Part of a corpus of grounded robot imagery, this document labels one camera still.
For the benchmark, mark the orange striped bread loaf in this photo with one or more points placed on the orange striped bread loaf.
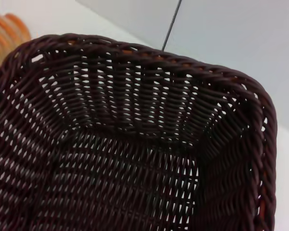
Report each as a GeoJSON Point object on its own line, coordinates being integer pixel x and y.
{"type": "Point", "coordinates": [4, 33]}

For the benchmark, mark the black woven plastic basket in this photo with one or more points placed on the black woven plastic basket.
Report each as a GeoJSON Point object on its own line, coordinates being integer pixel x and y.
{"type": "Point", "coordinates": [125, 154]}

